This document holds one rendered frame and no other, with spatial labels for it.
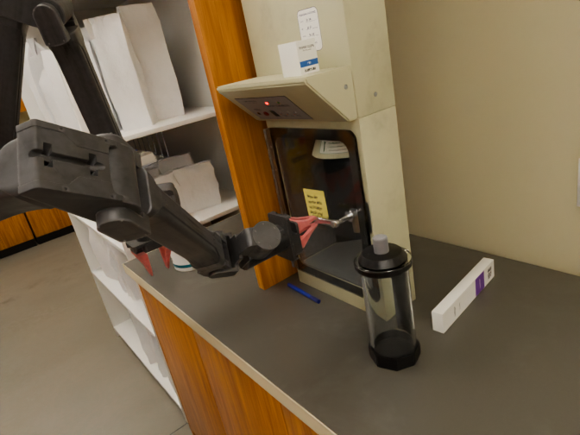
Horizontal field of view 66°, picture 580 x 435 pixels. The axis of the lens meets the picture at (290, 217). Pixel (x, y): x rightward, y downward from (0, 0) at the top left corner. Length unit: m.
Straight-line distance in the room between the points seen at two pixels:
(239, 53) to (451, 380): 0.86
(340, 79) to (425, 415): 0.61
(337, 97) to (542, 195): 0.61
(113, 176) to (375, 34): 0.60
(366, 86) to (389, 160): 0.17
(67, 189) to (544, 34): 0.99
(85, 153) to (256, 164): 0.74
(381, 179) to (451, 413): 0.46
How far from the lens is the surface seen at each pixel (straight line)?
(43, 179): 0.47
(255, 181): 1.20
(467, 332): 1.04
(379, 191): 0.96
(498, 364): 0.97
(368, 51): 0.92
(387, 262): 0.83
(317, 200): 1.05
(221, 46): 1.15
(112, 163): 0.53
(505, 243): 1.34
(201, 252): 0.76
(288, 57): 0.88
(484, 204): 1.33
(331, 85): 0.85
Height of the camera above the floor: 1.57
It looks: 21 degrees down
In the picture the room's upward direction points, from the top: 12 degrees counter-clockwise
